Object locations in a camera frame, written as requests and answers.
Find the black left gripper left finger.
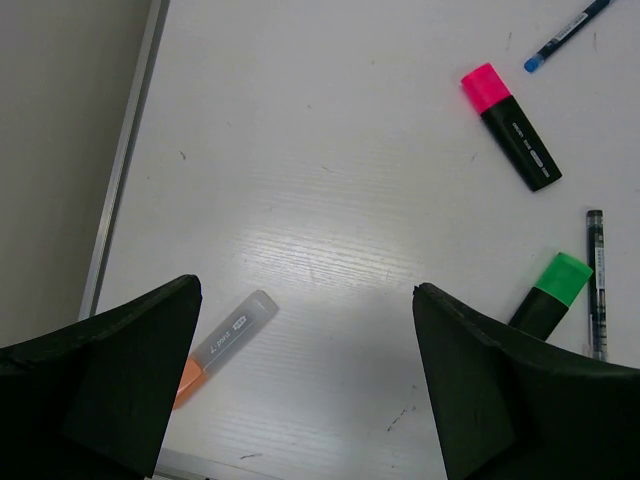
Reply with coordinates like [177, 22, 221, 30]
[1, 275, 202, 479]

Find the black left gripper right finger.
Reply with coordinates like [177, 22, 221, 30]
[412, 283, 639, 479]

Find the green-capped black highlighter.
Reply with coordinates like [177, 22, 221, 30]
[508, 253, 593, 341]

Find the pink-capped black highlighter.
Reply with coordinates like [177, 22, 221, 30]
[461, 63, 562, 192]

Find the blue clear-capped gel pen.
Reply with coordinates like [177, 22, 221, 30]
[523, 0, 613, 73]

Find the black gel pen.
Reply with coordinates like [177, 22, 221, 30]
[586, 210, 608, 362]

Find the aluminium table edge rail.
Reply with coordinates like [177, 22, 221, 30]
[78, 0, 170, 320]

